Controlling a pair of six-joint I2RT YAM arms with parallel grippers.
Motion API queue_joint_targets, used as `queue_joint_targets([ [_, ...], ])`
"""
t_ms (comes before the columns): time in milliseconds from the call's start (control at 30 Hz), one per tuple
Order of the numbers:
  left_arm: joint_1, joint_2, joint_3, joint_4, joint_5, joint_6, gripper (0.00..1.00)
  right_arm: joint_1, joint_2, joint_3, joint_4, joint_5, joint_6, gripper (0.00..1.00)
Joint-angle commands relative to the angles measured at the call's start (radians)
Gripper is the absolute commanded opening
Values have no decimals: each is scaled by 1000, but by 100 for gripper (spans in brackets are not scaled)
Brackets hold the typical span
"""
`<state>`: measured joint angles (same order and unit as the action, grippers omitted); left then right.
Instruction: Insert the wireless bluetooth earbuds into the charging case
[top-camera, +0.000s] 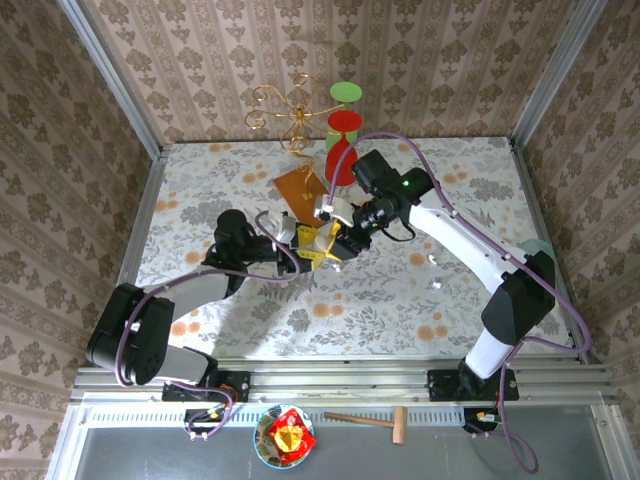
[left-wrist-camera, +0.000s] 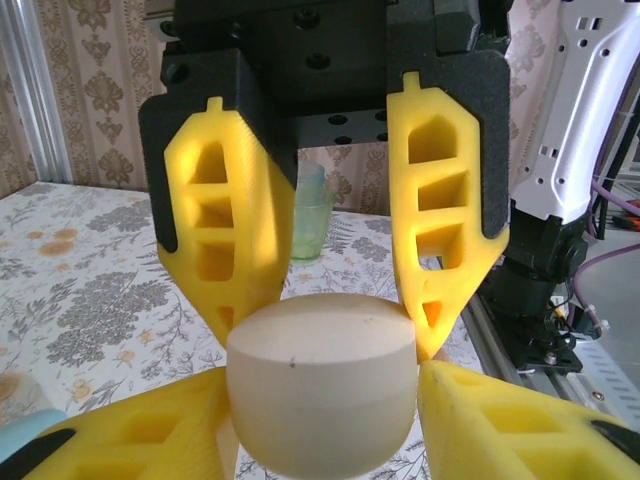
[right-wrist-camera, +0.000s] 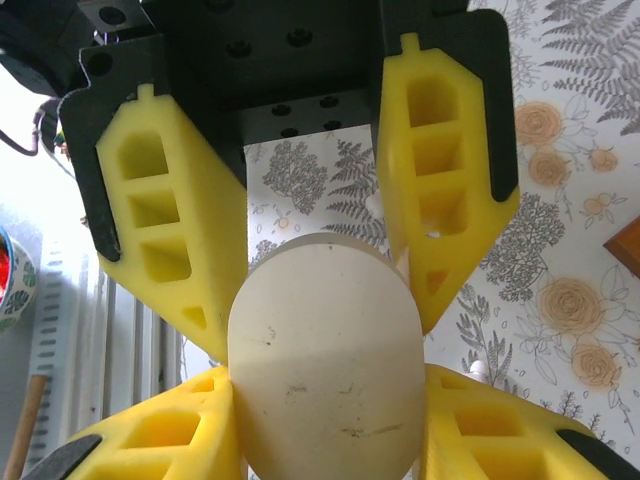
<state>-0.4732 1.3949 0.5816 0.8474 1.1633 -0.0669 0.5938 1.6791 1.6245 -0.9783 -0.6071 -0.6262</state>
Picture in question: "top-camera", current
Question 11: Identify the red plastic goblet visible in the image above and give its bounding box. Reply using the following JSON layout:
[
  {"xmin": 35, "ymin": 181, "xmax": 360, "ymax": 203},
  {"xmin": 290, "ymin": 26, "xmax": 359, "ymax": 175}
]
[{"xmin": 324, "ymin": 110, "xmax": 364, "ymax": 187}]

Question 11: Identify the green plastic goblet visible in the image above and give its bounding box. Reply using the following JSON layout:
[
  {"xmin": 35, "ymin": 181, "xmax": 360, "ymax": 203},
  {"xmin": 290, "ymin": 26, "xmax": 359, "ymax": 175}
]
[{"xmin": 325, "ymin": 81, "xmax": 365, "ymax": 151}]

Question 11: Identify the teal translucent cup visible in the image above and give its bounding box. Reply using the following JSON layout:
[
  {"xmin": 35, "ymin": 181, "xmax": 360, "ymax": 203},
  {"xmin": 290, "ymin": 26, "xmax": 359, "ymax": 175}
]
[{"xmin": 518, "ymin": 238, "xmax": 554, "ymax": 262}]

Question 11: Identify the red yellow foil packet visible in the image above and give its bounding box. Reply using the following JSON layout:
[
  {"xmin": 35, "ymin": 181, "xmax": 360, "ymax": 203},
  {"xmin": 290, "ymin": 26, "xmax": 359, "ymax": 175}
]
[{"xmin": 264, "ymin": 407, "xmax": 317, "ymax": 464}]

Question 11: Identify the small wooden mallet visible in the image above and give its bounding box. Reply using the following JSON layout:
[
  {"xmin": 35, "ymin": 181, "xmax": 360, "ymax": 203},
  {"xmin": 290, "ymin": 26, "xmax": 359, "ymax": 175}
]
[{"xmin": 323, "ymin": 406, "xmax": 409, "ymax": 446}]

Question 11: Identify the patterned ceramic bowl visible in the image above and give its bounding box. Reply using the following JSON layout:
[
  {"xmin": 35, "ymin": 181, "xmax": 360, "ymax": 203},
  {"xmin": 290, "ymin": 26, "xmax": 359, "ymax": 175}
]
[{"xmin": 253, "ymin": 403, "xmax": 316, "ymax": 470}]

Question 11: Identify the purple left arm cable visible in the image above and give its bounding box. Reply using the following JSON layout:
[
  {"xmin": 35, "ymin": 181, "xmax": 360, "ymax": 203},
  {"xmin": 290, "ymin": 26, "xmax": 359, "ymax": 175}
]
[{"xmin": 115, "ymin": 210, "xmax": 301, "ymax": 442}]

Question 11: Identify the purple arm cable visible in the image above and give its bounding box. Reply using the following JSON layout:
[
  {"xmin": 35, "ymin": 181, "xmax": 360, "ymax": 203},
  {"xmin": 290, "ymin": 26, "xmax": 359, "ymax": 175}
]
[
  {"xmin": 115, "ymin": 210, "xmax": 301, "ymax": 442},
  {"xmin": 324, "ymin": 131, "xmax": 595, "ymax": 476}
]

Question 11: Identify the gold wire stand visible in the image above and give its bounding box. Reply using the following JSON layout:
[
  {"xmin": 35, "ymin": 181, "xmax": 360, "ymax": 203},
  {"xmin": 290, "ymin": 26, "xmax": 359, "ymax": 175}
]
[{"xmin": 244, "ymin": 73, "xmax": 346, "ymax": 227}]

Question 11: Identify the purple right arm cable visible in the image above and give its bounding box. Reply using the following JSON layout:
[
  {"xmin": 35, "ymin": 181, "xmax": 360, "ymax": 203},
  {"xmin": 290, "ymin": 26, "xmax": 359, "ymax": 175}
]
[{"xmin": 324, "ymin": 131, "xmax": 595, "ymax": 476}]

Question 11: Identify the aluminium side rail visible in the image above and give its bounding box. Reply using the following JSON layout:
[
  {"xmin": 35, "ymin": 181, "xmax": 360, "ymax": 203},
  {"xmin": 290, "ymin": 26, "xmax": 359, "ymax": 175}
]
[
  {"xmin": 74, "ymin": 149, "xmax": 169, "ymax": 386},
  {"xmin": 508, "ymin": 139, "xmax": 574, "ymax": 306}
]

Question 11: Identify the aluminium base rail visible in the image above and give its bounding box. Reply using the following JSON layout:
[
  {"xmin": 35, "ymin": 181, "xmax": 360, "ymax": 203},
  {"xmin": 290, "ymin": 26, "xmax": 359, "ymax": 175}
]
[{"xmin": 69, "ymin": 355, "xmax": 619, "ymax": 404}]

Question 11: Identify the aluminium frame post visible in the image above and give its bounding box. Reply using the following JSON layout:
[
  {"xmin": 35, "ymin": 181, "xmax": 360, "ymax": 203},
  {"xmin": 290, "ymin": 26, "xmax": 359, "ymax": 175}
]
[
  {"xmin": 510, "ymin": 0, "xmax": 609, "ymax": 149},
  {"xmin": 55, "ymin": 0, "xmax": 165, "ymax": 160}
]

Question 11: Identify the white slotted cable duct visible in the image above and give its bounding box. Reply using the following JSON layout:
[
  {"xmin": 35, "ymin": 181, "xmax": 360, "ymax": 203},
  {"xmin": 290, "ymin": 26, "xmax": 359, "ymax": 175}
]
[{"xmin": 82, "ymin": 402, "xmax": 469, "ymax": 427}]

